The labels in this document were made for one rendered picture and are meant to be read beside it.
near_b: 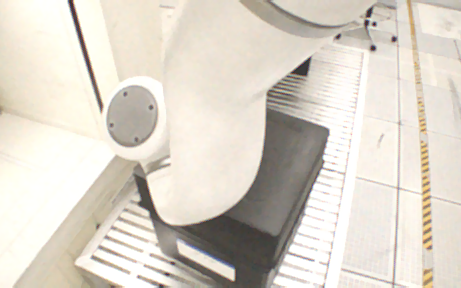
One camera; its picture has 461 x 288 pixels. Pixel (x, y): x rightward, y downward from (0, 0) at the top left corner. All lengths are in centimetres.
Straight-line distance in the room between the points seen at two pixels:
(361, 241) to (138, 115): 162
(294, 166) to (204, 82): 43
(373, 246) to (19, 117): 162
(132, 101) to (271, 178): 33
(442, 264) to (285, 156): 144
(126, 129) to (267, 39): 21
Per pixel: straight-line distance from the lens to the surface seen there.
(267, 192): 58
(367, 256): 182
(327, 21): 17
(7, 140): 114
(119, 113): 35
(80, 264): 91
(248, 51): 18
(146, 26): 96
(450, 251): 203
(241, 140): 27
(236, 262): 68
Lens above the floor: 152
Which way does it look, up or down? 44 degrees down
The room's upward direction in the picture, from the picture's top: straight up
